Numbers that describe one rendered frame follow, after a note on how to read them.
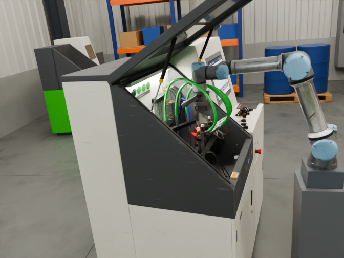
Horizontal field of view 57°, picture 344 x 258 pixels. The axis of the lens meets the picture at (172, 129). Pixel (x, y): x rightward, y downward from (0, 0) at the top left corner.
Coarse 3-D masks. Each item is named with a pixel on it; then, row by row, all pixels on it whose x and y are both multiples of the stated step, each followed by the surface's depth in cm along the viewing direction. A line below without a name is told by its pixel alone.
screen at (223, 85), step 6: (216, 54) 243; (210, 60) 226; (216, 60) 239; (222, 60) 257; (216, 84) 227; (222, 84) 242; (228, 84) 259; (222, 90) 239; (228, 90) 256; (216, 96) 222; (222, 102) 233
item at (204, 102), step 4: (196, 92) 171; (200, 92) 170; (208, 92) 172; (200, 96) 174; (204, 96) 172; (196, 100) 175; (200, 100) 174; (204, 100) 173; (208, 100) 172; (196, 104) 174; (200, 104) 173; (204, 104) 172; (208, 104) 173; (196, 108) 174; (200, 108) 175; (204, 108) 172; (208, 108) 174; (204, 112) 173
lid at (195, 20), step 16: (208, 0) 121; (224, 0) 122; (240, 0) 165; (192, 16) 125; (208, 16) 151; (224, 16) 183; (176, 32) 130; (192, 32) 170; (144, 48) 137; (160, 48) 138; (176, 48) 183; (128, 64) 142; (144, 64) 158; (160, 64) 203; (112, 80) 148
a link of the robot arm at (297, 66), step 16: (288, 64) 145; (304, 64) 142; (288, 80) 152; (304, 80) 145; (304, 96) 149; (304, 112) 153; (320, 112) 150; (320, 128) 151; (320, 144) 150; (336, 144) 150
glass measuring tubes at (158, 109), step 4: (160, 96) 190; (152, 100) 187; (156, 100) 186; (160, 100) 189; (152, 104) 188; (156, 104) 188; (160, 104) 191; (156, 108) 189; (160, 108) 192; (156, 112) 190; (160, 112) 193; (160, 116) 194
